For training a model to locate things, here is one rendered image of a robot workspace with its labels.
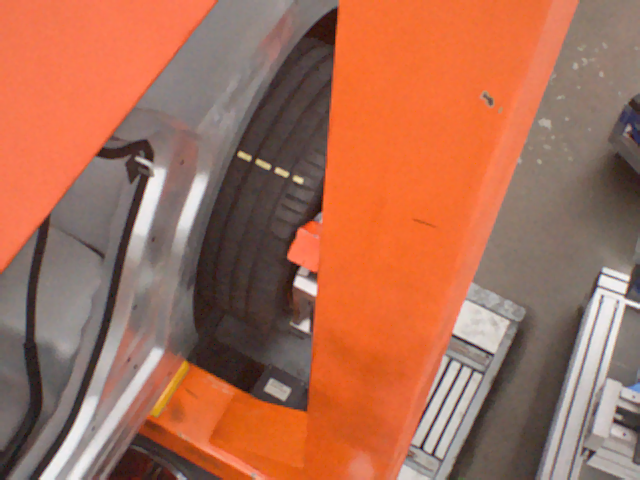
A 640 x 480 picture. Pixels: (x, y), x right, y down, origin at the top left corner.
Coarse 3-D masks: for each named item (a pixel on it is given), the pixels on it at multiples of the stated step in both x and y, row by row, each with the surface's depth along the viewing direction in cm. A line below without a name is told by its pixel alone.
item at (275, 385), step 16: (256, 368) 259; (272, 368) 254; (240, 384) 256; (256, 384) 253; (272, 384) 252; (288, 384) 252; (304, 384) 252; (272, 400) 250; (288, 400) 250; (304, 400) 256
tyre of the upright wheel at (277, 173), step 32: (288, 64) 208; (320, 64) 211; (288, 96) 203; (320, 96) 203; (256, 128) 200; (288, 128) 200; (320, 128) 200; (256, 160) 199; (288, 160) 198; (320, 160) 197; (224, 192) 200; (256, 192) 199; (288, 192) 197; (320, 192) 202; (224, 224) 202; (256, 224) 200; (288, 224) 198; (224, 256) 205; (256, 256) 202; (224, 288) 211; (256, 288) 206; (256, 320) 215; (288, 320) 229
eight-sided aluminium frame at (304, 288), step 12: (300, 276) 205; (312, 276) 205; (300, 288) 206; (312, 288) 205; (300, 300) 211; (312, 300) 207; (300, 312) 216; (312, 312) 213; (300, 324) 223; (312, 324) 218; (312, 336) 223
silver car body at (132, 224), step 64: (256, 0) 164; (320, 0) 193; (192, 64) 153; (256, 64) 176; (128, 128) 148; (192, 128) 163; (128, 192) 173; (192, 192) 181; (64, 256) 200; (128, 256) 175; (192, 256) 192; (0, 320) 197; (64, 320) 195; (128, 320) 183; (0, 384) 211; (64, 384) 194; (128, 384) 199; (0, 448) 205; (64, 448) 187
